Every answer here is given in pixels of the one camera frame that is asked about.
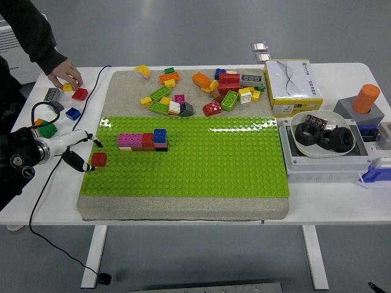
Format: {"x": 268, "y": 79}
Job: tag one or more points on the small white brick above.
{"x": 232, "y": 72}

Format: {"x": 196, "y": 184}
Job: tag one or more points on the person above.
{"x": 9, "y": 100}

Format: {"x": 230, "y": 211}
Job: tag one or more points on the blue white plastic block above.
{"x": 377, "y": 174}

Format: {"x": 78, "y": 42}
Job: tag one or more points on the small yellow brick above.
{"x": 146, "y": 101}
{"x": 214, "y": 85}
{"x": 256, "y": 95}
{"x": 170, "y": 83}
{"x": 251, "y": 89}
{"x": 67, "y": 87}
{"x": 165, "y": 100}

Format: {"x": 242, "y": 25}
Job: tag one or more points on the flat orange brick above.
{"x": 173, "y": 113}
{"x": 148, "y": 149}

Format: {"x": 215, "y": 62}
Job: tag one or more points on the long pink brick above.
{"x": 129, "y": 139}

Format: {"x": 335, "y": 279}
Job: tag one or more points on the large red brick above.
{"x": 229, "y": 83}

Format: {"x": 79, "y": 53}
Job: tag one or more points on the grey metal plate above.
{"x": 207, "y": 287}

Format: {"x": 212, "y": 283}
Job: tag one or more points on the red curved brick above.
{"x": 212, "y": 109}

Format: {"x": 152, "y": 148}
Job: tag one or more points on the grey metal connector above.
{"x": 385, "y": 132}

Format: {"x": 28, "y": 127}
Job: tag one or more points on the white square brick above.
{"x": 174, "y": 106}

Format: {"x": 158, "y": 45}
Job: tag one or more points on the white panel heater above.
{"x": 21, "y": 70}

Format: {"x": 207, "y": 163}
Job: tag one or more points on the flat white brick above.
{"x": 124, "y": 149}

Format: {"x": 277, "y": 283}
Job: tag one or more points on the flat brown brick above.
{"x": 136, "y": 149}

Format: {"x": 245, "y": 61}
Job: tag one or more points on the blue square brick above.
{"x": 72, "y": 113}
{"x": 159, "y": 135}
{"x": 220, "y": 73}

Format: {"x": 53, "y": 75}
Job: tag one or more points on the flat yellow brick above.
{"x": 205, "y": 90}

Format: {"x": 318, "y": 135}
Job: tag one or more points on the green studded baseplate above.
{"x": 198, "y": 158}

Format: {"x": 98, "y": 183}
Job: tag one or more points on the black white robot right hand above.
{"x": 374, "y": 287}

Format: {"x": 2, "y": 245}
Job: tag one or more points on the grey junction box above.
{"x": 327, "y": 166}

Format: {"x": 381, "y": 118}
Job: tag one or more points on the orange cylinder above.
{"x": 366, "y": 97}

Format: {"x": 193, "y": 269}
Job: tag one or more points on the white zip tie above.
{"x": 363, "y": 183}

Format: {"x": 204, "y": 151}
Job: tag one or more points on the long orange brick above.
{"x": 169, "y": 78}

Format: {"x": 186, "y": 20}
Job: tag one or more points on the black grey slope brick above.
{"x": 187, "y": 110}

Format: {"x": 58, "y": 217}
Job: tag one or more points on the purple circuit board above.
{"x": 316, "y": 120}

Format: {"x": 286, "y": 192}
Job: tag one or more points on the small dark green brick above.
{"x": 261, "y": 88}
{"x": 169, "y": 70}

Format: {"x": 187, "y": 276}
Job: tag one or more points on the grey block with hole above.
{"x": 345, "y": 108}

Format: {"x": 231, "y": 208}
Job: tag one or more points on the grey-brown foam mat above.
{"x": 128, "y": 88}

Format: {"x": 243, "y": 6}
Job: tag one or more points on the magenta square brick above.
{"x": 179, "y": 98}

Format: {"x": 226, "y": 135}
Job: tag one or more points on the white table leg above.
{"x": 314, "y": 256}
{"x": 93, "y": 256}

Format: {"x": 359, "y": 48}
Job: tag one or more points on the grey three-hole brick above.
{"x": 51, "y": 94}
{"x": 251, "y": 80}

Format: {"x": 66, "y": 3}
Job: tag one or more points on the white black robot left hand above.
{"x": 70, "y": 137}

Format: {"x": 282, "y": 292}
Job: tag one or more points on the white yellow cardboard box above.
{"x": 292, "y": 87}

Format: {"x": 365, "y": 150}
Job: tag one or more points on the large black hex nut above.
{"x": 301, "y": 137}
{"x": 336, "y": 142}

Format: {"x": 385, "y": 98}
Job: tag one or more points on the person's left hand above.
{"x": 65, "y": 73}

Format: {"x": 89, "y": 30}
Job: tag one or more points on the red square brick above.
{"x": 99, "y": 159}
{"x": 147, "y": 139}
{"x": 80, "y": 93}

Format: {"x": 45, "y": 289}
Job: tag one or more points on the flat pink brick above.
{"x": 160, "y": 145}

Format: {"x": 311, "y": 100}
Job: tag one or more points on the yellow pink slope brick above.
{"x": 143, "y": 70}

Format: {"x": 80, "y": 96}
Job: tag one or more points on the small black hex nut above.
{"x": 323, "y": 143}

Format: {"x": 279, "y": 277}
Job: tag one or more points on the long lime green brick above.
{"x": 159, "y": 107}
{"x": 160, "y": 93}
{"x": 229, "y": 100}

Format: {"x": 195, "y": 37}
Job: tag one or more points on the white brick with yellow top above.
{"x": 245, "y": 97}

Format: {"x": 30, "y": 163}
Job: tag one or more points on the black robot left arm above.
{"x": 18, "y": 143}

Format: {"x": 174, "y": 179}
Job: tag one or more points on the flat black brick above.
{"x": 161, "y": 149}

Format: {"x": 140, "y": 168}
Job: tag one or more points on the silver floor socket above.
{"x": 259, "y": 46}
{"x": 262, "y": 57}

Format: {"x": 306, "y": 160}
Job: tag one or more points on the dark grey slope brick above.
{"x": 57, "y": 106}

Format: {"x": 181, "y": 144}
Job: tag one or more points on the white bowl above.
{"x": 314, "y": 153}

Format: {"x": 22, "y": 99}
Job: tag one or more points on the person's left forearm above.
{"x": 33, "y": 36}

